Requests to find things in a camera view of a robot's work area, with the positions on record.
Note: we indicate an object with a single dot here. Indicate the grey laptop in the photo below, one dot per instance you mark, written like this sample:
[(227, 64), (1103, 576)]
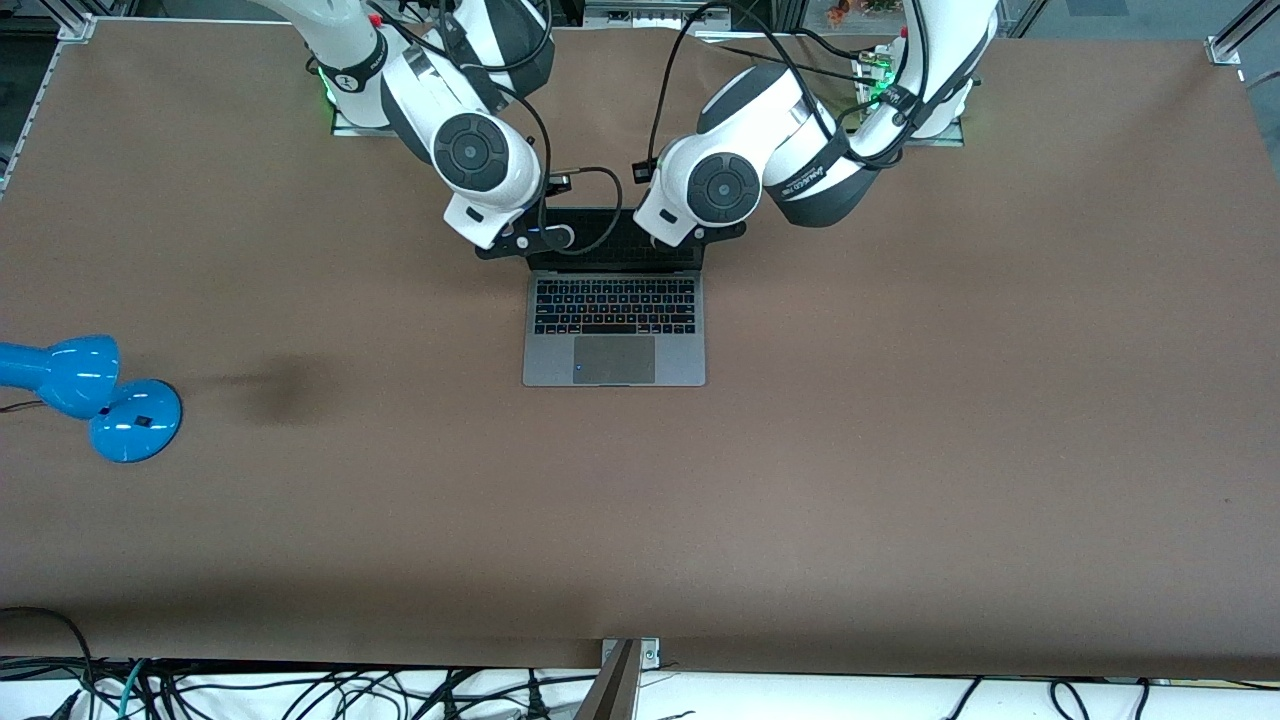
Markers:
[(615, 360)]

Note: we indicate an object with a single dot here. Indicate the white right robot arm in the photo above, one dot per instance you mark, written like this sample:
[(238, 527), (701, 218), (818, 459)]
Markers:
[(470, 150)]

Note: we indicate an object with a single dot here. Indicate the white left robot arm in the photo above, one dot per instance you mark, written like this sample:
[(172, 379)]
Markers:
[(760, 130)]

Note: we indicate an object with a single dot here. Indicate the blue desk lamp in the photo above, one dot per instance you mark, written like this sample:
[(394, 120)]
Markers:
[(130, 425)]

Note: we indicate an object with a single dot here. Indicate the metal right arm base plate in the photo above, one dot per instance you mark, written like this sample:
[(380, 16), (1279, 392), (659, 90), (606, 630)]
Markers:
[(360, 125)]

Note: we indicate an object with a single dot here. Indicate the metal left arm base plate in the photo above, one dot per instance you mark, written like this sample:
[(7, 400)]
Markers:
[(940, 135)]

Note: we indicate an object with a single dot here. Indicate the metal table edge bracket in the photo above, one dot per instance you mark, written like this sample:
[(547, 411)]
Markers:
[(648, 652)]

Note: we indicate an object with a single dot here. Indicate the aluminium frame corner bracket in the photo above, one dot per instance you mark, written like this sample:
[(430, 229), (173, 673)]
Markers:
[(1235, 40), (75, 27)]

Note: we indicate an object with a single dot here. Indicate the dark support post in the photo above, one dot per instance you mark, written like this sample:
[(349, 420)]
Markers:
[(610, 695)]

